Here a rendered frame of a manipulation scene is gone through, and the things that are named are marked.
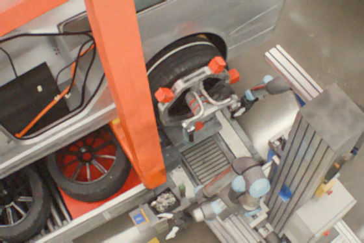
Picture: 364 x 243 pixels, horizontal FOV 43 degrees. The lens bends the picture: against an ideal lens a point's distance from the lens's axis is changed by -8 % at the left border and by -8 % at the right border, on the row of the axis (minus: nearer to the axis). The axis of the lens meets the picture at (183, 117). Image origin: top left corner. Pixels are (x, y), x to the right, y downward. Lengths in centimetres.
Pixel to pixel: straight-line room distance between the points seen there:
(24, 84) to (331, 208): 245
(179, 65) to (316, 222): 135
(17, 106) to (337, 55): 304
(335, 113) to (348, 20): 313
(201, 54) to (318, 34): 197
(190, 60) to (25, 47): 136
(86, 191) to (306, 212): 167
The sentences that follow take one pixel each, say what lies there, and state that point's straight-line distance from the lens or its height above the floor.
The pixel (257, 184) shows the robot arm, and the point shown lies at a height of 146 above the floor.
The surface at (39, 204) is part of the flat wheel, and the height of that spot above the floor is 50.
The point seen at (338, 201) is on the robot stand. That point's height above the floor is 123.
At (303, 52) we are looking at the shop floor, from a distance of 486.
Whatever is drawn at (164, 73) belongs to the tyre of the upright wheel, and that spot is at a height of 114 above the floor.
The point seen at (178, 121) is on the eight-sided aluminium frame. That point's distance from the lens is 362.
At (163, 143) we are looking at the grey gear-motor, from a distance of 384.
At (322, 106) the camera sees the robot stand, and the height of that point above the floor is 203.
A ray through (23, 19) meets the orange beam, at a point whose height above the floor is 264.
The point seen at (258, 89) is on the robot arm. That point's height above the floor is 111.
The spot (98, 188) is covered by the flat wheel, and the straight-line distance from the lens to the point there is 368.
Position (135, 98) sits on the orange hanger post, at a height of 180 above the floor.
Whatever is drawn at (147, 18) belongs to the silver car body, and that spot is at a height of 164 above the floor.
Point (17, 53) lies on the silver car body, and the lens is 392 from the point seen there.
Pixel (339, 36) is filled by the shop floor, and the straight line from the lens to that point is 510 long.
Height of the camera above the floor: 391
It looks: 63 degrees down
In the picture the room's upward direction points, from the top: 5 degrees counter-clockwise
